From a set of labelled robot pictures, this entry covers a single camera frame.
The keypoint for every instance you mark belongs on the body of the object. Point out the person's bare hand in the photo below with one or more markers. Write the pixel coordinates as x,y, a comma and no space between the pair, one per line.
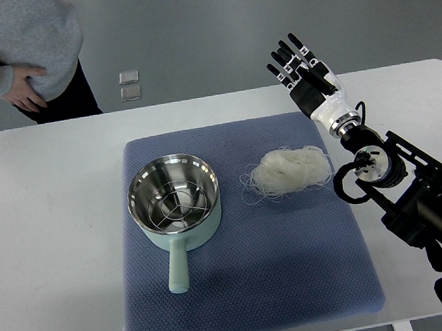
21,94

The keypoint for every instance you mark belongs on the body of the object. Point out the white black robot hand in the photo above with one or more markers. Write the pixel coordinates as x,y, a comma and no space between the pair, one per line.
313,87

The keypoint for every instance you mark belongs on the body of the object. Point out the white vermicelli noodle bundle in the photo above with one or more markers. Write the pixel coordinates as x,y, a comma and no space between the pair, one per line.
283,172

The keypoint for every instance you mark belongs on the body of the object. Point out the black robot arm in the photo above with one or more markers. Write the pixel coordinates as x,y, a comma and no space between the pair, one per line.
399,177

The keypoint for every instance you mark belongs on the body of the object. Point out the mint green steel pot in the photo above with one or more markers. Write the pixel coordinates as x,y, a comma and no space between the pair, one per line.
167,174

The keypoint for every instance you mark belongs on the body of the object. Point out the person in grey sweater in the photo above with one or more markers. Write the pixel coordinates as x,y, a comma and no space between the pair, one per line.
46,34

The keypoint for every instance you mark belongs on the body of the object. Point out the lower grey floor plate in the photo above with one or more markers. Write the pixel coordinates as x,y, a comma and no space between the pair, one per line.
132,92

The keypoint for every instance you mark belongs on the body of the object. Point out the grey floor plate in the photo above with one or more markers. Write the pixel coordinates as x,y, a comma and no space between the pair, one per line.
132,92
128,77

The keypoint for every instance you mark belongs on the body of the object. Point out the upper grey floor plate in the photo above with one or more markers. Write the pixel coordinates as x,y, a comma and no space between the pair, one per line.
128,77

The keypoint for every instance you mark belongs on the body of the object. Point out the wire steaming rack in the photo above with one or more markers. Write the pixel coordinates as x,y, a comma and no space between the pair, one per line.
178,210

